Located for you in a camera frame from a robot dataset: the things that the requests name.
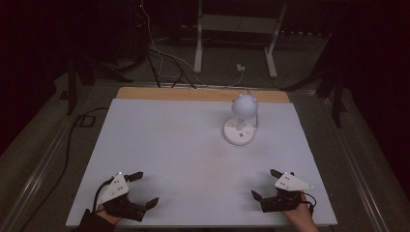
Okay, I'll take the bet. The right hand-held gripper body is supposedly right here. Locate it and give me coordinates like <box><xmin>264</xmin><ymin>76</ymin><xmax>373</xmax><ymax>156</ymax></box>
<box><xmin>259</xmin><ymin>172</ymin><xmax>314</xmax><ymax>214</ymax></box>

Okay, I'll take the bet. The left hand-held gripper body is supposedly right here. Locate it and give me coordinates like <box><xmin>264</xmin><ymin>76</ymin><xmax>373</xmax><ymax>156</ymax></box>
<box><xmin>96</xmin><ymin>171</ymin><xmax>147</xmax><ymax>223</ymax></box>

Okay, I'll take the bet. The white round-headed desk lamp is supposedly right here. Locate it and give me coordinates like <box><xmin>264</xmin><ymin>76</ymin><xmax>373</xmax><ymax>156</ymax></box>
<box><xmin>222</xmin><ymin>93</ymin><xmax>259</xmax><ymax>146</ymax></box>

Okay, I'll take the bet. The person's left hand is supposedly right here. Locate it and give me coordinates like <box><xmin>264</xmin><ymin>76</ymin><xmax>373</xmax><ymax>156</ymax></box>
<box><xmin>95</xmin><ymin>206</ymin><xmax>124</xmax><ymax>225</ymax></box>

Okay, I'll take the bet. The person's right hand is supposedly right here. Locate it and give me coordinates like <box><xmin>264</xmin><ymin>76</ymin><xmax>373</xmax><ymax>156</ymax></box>
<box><xmin>282</xmin><ymin>191</ymin><xmax>321</xmax><ymax>232</ymax></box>

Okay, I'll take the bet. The white table cover sheet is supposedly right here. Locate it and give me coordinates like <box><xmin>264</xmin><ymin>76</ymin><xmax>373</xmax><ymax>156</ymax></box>
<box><xmin>65</xmin><ymin>98</ymin><xmax>338</xmax><ymax>228</ymax></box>

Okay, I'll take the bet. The black floor box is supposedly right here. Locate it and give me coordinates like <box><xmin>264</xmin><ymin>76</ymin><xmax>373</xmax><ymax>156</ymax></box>
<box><xmin>78</xmin><ymin>115</ymin><xmax>97</xmax><ymax>129</ymax></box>

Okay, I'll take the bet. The black tripod stand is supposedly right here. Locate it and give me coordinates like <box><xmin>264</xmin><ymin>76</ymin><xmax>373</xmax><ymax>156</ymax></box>
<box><xmin>279</xmin><ymin>32</ymin><xmax>348</xmax><ymax>129</ymax></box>
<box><xmin>65</xmin><ymin>52</ymin><xmax>133</xmax><ymax>117</ymax></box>

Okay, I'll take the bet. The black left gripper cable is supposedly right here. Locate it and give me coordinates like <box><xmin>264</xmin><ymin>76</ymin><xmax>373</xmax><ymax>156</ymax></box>
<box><xmin>92</xmin><ymin>178</ymin><xmax>116</xmax><ymax>213</ymax></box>

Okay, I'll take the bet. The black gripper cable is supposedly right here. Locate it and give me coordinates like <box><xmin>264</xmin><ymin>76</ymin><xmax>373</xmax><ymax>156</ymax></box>
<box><xmin>301</xmin><ymin>191</ymin><xmax>318</xmax><ymax>216</ymax></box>
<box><xmin>92</xmin><ymin>178</ymin><xmax>116</xmax><ymax>213</ymax></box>

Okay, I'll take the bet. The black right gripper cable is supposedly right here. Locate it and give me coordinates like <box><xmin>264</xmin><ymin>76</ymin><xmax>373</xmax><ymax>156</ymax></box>
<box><xmin>301</xmin><ymin>191</ymin><xmax>318</xmax><ymax>216</ymax></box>

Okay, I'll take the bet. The long black floor cable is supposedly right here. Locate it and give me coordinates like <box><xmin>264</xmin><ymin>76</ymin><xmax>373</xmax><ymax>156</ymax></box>
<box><xmin>18</xmin><ymin>106</ymin><xmax>110</xmax><ymax>232</ymax></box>

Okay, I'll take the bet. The metal frame rail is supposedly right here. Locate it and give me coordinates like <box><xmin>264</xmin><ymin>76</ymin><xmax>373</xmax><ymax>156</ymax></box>
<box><xmin>0</xmin><ymin>127</ymin><xmax>71</xmax><ymax>232</ymax></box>
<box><xmin>322</xmin><ymin>96</ymin><xmax>393</xmax><ymax>232</ymax></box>

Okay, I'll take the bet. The bundle of black cables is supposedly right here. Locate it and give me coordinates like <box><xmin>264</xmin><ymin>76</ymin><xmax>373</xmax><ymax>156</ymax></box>
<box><xmin>144</xmin><ymin>43</ymin><xmax>198</xmax><ymax>90</ymax></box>

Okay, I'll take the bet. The white floor cable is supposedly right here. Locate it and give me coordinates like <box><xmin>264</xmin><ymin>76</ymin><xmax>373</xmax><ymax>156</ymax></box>
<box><xmin>140</xmin><ymin>1</ymin><xmax>245</xmax><ymax>88</ymax></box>

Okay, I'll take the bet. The grey metal stand frame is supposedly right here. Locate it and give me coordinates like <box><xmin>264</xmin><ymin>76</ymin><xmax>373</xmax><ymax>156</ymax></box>
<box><xmin>192</xmin><ymin>0</ymin><xmax>288</xmax><ymax>80</ymax></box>

